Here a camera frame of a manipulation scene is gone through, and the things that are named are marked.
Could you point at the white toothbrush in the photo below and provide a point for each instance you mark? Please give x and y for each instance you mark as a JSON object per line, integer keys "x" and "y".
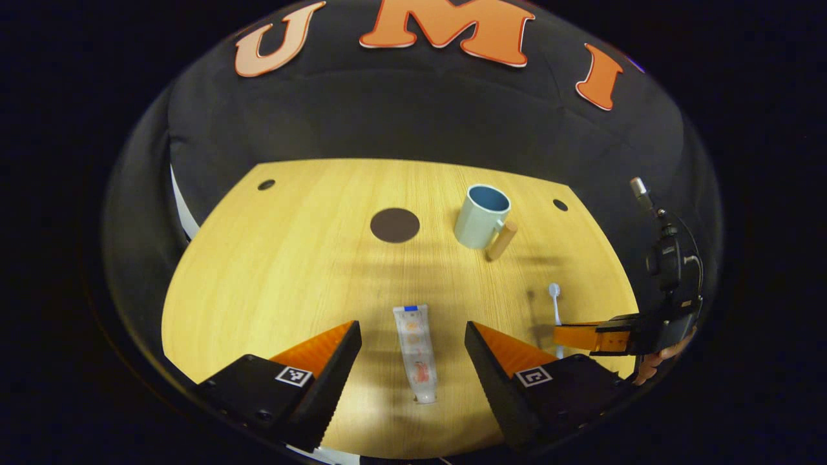
{"x": 556, "y": 307}

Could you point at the dark round coaster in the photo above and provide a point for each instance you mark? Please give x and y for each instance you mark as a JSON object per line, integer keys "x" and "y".
{"x": 395, "y": 225}

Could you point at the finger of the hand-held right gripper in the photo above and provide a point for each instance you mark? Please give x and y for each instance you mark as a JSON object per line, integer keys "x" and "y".
{"x": 614, "y": 334}

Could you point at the white toothpaste tube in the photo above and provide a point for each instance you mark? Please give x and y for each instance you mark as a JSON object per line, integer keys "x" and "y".
{"x": 417, "y": 352}

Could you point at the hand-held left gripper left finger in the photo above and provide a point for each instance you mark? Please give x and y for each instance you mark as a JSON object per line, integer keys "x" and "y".
{"x": 326, "y": 387}

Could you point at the wooden desktop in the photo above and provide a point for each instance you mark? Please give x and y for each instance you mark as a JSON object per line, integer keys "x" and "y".
{"x": 291, "y": 278}

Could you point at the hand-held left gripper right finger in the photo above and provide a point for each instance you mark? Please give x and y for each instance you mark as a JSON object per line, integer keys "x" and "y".
{"x": 501, "y": 391}

